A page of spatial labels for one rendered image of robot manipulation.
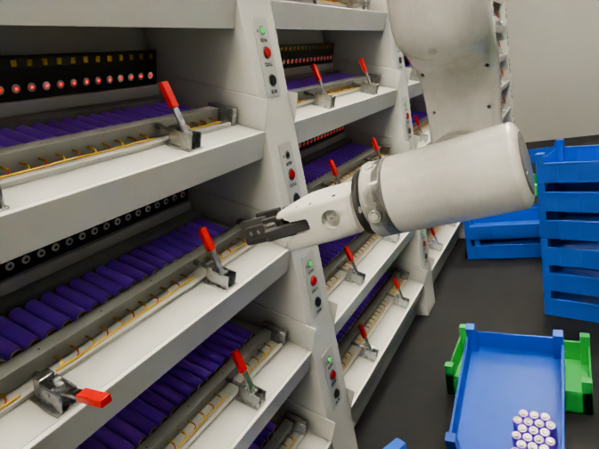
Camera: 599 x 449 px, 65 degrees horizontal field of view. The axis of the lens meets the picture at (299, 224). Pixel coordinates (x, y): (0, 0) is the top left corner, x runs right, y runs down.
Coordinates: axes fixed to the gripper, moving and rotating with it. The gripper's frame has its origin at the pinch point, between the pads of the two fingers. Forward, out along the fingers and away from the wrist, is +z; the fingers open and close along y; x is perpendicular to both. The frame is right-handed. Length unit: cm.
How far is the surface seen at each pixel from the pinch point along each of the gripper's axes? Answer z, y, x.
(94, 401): 3.3, -27.4, -6.2
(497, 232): 0, 133, -51
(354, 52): 14, 86, 26
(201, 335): 10.2, -7.8, -10.7
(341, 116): 6.5, 47.2, 9.8
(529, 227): -11, 134, -51
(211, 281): 11.5, -1.2, -5.8
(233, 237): 14.6, 10.1, -2.7
